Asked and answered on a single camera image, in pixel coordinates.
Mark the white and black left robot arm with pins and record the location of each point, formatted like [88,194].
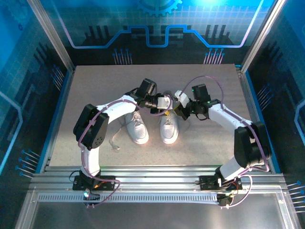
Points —
[114,107]

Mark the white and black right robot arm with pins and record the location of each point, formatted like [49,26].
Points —
[226,117]

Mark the grey metal panel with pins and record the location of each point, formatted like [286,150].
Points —
[155,217]

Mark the aluminium side rail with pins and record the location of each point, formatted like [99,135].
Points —
[247,100]

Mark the aluminium rail frame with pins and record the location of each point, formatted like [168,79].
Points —
[155,177]

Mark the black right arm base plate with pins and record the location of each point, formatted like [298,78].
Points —
[207,182]

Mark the aluminium frame post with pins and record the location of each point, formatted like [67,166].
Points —
[262,35]
[51,35]

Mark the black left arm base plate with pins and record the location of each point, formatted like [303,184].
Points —
[107,180]

